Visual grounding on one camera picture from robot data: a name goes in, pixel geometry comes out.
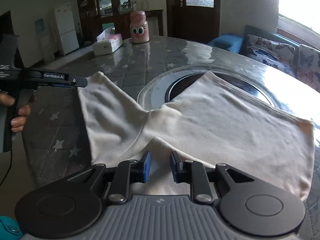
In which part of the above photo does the dark wooden cabinet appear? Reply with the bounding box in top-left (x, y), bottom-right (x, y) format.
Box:
top-left (76, 0), bottom-right (168, 44)

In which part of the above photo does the round black induction cooktop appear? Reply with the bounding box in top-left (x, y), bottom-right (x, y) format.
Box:
top-left (164, 71), bottom-right (276, 107)

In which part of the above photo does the cream white sweatshirt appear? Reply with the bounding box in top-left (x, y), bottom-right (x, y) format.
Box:
top-left (78, 72), bottom-right (315, 200)

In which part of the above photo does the window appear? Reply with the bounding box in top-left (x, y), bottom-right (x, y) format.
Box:
top-left (278, 0), bottom-right (319, 43)

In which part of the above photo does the butterfly cushion upright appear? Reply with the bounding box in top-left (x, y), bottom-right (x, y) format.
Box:
top-left (296, 44), bottom-right (320, 92)

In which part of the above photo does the pink cartoon bottle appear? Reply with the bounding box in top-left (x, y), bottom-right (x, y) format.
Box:
top-left (130, 11), bottom-right (150, 44)

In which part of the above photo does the white refrigerator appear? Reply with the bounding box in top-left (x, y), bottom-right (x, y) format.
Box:
top-left (54, 3), bottom-right (79, 56)

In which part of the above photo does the butterfly cushion lying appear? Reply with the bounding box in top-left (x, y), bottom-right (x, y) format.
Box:
top-left (244, 34), bottom-right (296, 77)

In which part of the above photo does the blue sofa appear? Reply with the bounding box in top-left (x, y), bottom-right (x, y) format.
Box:
top-left (208, 24), bottom-right (320, 91)

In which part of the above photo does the dark wooden door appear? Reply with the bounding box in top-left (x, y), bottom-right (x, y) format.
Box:
top-left (167, 0), bottom-right (221, 43)

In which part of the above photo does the white tissue box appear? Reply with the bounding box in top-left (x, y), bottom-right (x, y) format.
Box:
top-left (92, 27), bottom-right (123, 56)

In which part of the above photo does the left hand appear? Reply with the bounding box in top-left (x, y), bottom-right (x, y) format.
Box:
top-left (0, 92), bottom-right (36, 133)

